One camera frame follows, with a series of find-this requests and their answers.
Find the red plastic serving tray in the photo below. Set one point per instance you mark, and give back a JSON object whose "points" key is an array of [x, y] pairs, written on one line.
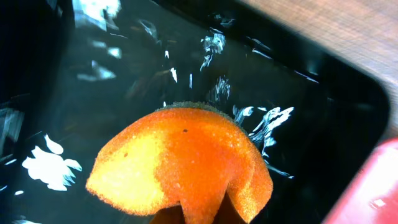
{"points": [[371, 197]]}

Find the black rectangular water tray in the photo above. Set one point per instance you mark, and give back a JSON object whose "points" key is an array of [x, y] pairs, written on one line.
{"points": [[75, 73]]}

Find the orange sponge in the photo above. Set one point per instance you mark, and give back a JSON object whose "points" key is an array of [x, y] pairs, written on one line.
{"points": [[186, 155]]}

